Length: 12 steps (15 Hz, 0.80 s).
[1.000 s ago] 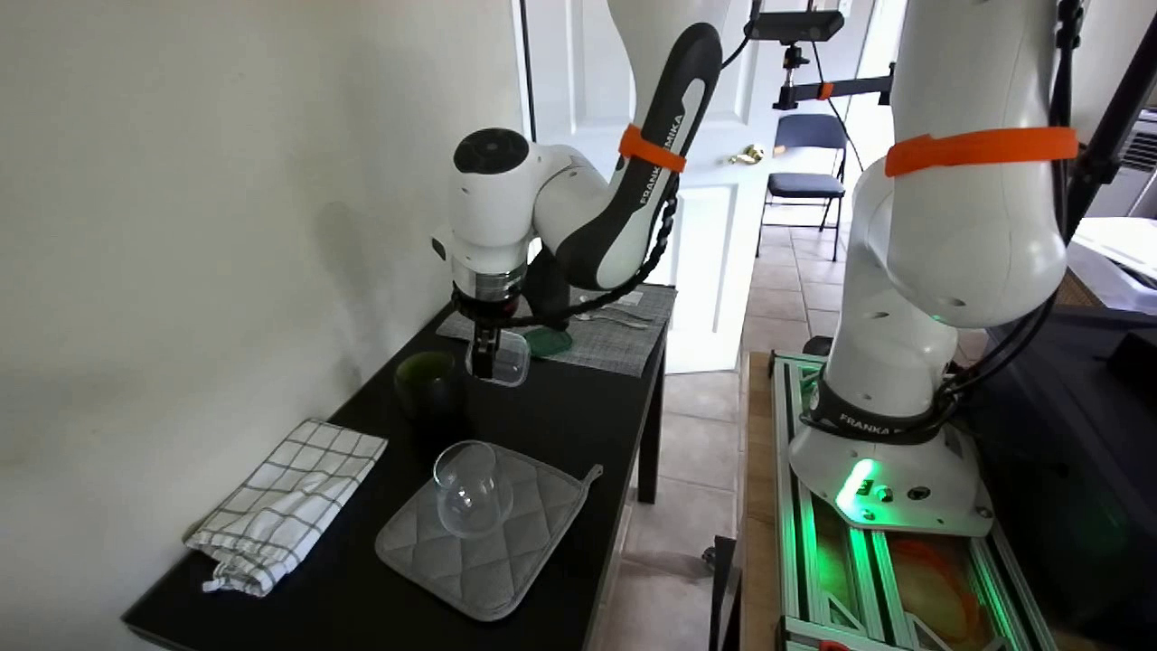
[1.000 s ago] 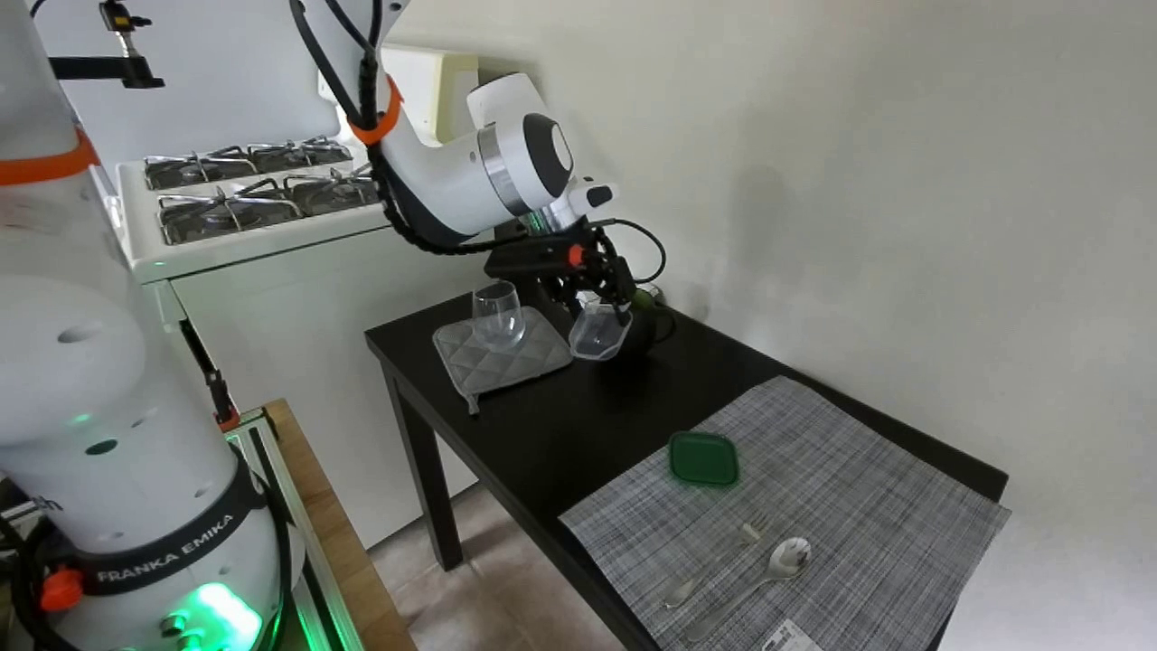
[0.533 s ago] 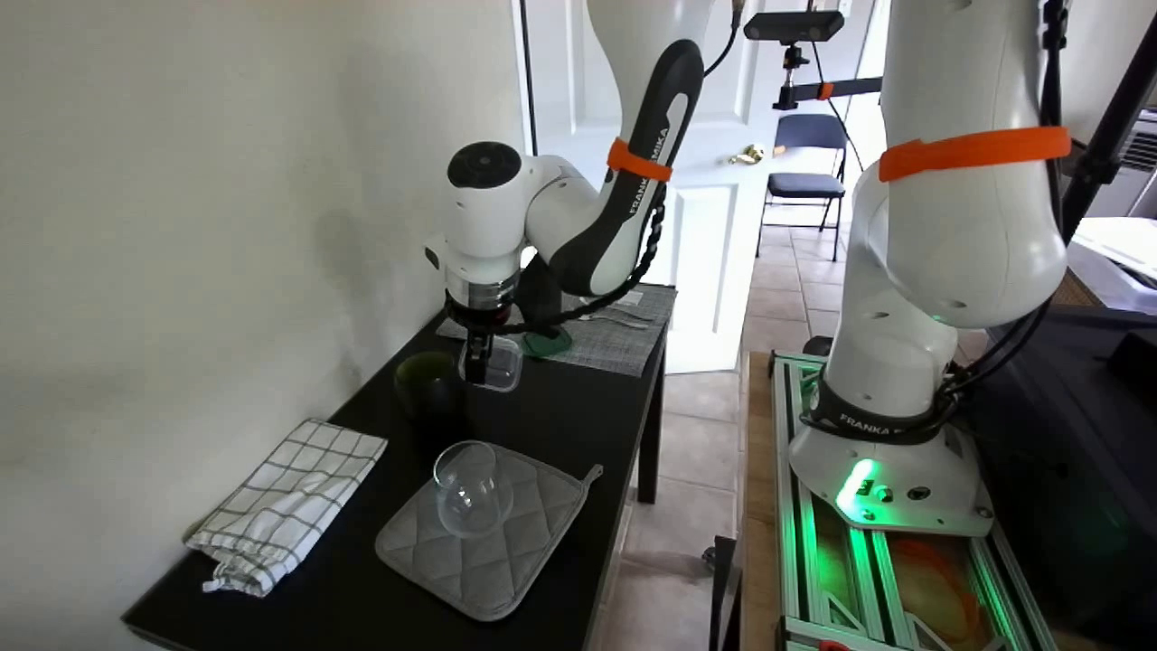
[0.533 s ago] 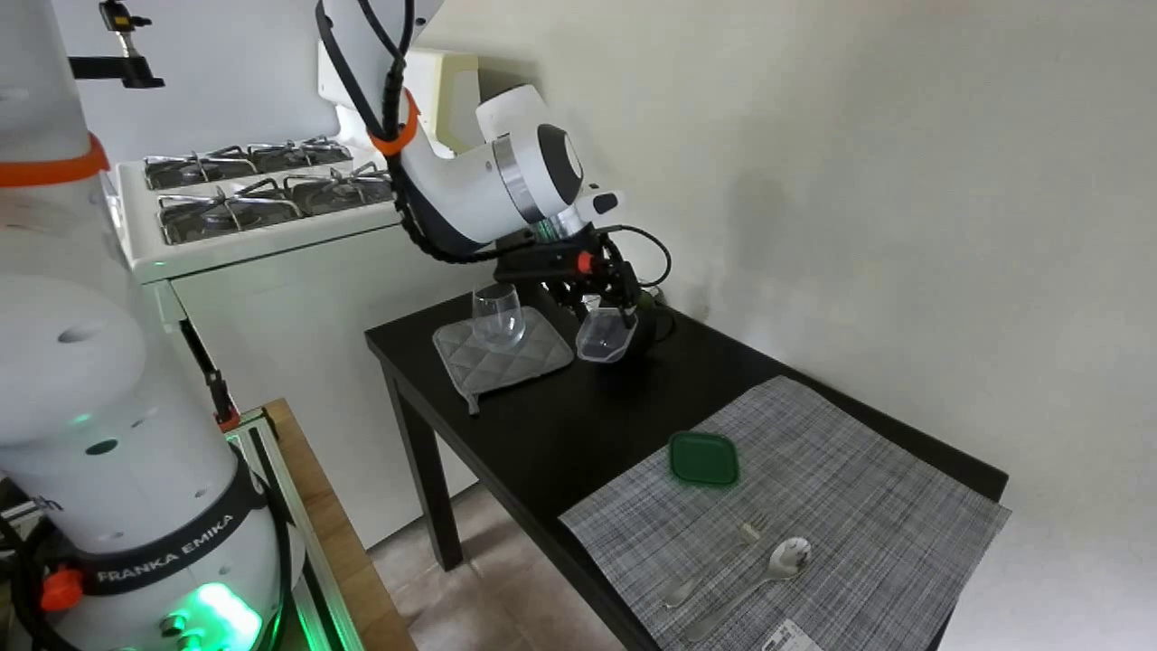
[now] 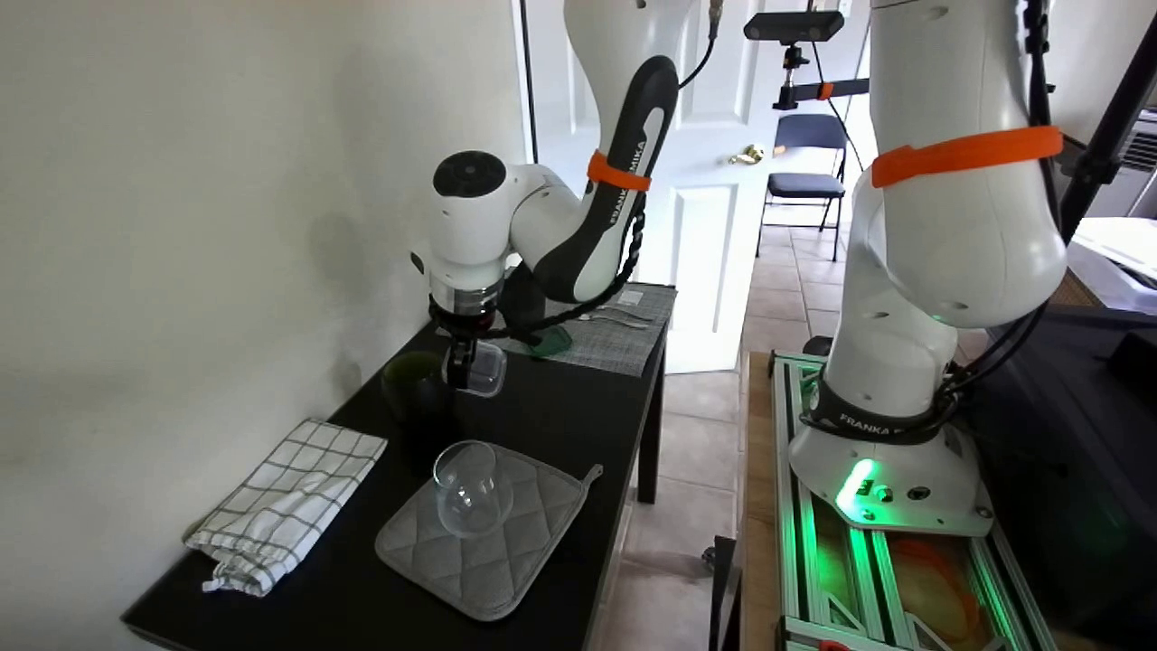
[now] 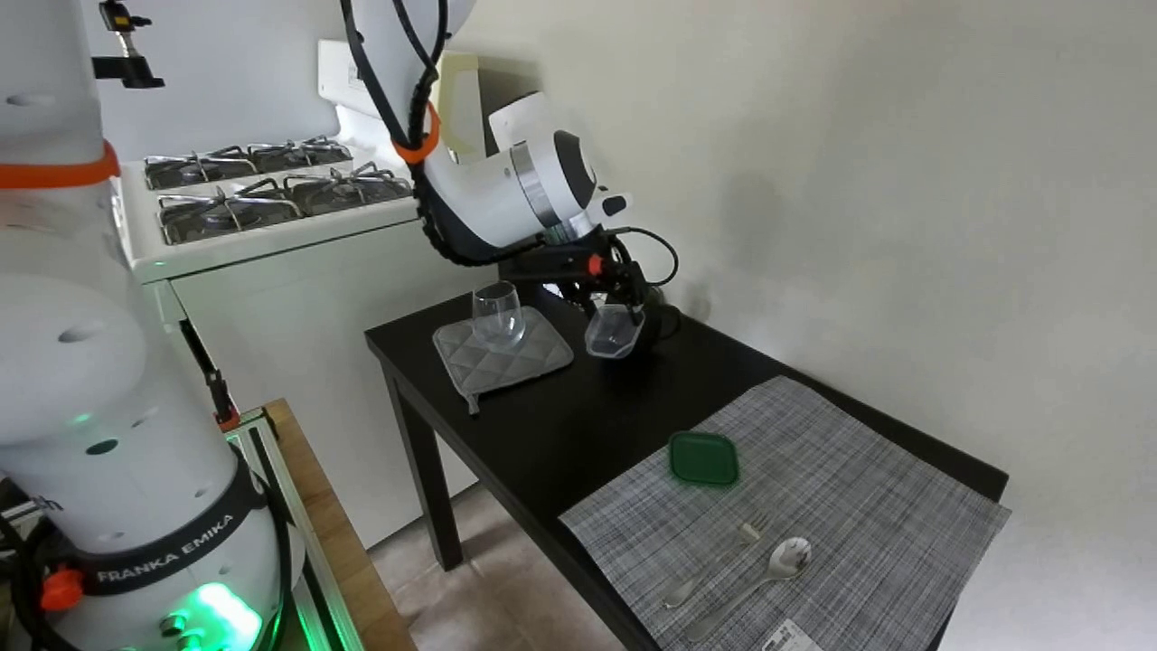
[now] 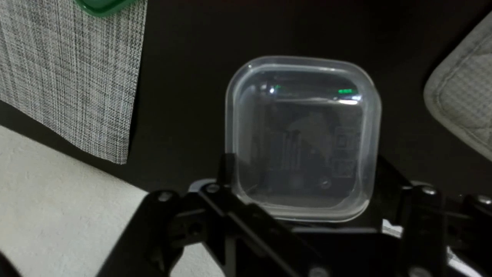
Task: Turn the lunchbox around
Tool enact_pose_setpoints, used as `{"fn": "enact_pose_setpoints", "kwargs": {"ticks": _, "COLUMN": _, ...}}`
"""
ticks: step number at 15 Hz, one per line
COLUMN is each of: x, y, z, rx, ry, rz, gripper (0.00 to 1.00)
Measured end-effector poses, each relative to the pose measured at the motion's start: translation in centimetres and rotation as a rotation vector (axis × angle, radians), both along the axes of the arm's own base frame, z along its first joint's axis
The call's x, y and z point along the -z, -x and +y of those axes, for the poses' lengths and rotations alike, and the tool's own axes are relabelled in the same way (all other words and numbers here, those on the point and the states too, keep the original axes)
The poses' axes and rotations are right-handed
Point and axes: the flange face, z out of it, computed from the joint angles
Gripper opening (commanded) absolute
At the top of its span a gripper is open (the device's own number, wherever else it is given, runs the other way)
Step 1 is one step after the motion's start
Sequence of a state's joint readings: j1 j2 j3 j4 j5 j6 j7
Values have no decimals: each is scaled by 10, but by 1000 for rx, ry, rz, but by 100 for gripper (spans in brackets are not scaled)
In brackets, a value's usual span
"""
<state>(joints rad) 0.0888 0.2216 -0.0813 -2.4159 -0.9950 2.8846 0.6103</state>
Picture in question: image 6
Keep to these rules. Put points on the clear plastic spoon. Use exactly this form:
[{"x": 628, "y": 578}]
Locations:
[{"x": 789, "y": 554}]

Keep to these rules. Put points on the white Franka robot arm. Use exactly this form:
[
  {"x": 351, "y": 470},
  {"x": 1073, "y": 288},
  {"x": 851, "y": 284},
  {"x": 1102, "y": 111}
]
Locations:
[{"x": 97, "y": 362}]

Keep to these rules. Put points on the black table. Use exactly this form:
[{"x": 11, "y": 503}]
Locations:
[{"x": 528, "y": 456}]

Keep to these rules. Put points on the clear glass bowl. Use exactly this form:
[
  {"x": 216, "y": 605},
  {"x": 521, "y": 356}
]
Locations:
[{"x": 496, "y": 315}]

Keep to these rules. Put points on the white paper packet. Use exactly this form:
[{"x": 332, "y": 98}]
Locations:
[{"x": 795, "y": 637}]

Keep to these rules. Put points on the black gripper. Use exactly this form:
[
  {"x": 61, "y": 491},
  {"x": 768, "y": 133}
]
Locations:
[{"x": 574, "y": 269}]

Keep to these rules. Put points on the clear plastic fork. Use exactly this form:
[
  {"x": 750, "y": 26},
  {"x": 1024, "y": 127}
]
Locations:
[{"x": 750, "y": 533}]

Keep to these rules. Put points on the grey quilted pot holder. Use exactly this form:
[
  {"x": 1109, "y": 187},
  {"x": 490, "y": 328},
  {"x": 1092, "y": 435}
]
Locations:
[{"x": 512, "y": 362}]

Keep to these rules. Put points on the white gas stove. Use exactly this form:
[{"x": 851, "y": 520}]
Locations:
[{"x": 278, "y": 312}]

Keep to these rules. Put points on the grey woven placemat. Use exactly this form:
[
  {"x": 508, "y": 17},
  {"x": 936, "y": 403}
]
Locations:
[{"x": 843, "y": 508}]

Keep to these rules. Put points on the wooden board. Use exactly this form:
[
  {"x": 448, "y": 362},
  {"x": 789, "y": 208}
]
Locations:
[{"x": 339, "y": 544}]

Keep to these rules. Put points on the green square plastic lid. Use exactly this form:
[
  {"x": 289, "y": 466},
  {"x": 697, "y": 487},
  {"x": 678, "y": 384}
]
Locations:
[{"x": 708, "y": 461}]

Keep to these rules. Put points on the black stand pole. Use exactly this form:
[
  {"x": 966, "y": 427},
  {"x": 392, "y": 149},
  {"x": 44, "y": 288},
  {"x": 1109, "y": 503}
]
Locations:
[{"x": 213, "y": 382}]

